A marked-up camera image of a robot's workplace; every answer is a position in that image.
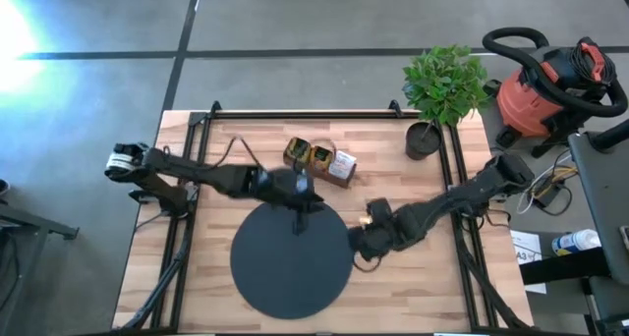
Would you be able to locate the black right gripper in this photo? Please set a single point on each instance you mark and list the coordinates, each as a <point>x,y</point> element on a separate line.
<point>378,238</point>

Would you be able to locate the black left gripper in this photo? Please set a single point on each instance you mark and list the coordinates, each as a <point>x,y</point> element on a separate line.
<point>285,193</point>

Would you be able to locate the yellow mango tea packet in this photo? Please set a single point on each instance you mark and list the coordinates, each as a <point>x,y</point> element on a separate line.
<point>322,159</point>

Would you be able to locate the white orange Tazo tea packet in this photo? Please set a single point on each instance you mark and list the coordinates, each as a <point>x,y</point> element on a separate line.
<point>342,164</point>

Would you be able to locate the round dark woven placemat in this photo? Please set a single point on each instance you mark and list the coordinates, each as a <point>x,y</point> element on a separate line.
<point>290,272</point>

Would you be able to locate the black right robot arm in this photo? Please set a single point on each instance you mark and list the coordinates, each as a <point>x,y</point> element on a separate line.
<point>452,198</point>

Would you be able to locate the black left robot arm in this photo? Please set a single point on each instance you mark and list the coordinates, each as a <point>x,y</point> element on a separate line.
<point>196,174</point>

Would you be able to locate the wooden tea organizer box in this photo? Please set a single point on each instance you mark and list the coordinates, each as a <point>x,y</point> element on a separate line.
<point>344,181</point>

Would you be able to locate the white paper sheet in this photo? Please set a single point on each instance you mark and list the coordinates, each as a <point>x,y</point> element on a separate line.
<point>526,240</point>

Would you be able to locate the green plant in black pot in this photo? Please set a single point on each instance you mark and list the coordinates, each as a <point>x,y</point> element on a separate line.
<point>442,85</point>

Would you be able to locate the black power adapter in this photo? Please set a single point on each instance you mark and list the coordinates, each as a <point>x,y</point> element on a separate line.
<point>548,194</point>

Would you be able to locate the black flat bar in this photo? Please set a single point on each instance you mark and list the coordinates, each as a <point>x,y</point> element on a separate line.
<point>565,266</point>

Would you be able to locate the blue white spray can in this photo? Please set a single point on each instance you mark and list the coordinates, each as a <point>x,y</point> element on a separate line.
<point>575,241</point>

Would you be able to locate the orange black shop vacuum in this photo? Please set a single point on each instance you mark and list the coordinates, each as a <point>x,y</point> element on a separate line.
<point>526,105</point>

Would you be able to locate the grey desk top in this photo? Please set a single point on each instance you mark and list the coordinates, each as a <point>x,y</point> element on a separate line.
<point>604,203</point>

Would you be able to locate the black metal stand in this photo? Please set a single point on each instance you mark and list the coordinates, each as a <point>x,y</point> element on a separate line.
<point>29,223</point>

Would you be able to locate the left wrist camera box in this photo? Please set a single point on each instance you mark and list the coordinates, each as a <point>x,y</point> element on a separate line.
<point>302,181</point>

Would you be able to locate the black aluminium table frame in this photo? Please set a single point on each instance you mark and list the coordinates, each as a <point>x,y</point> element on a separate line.
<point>319,115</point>

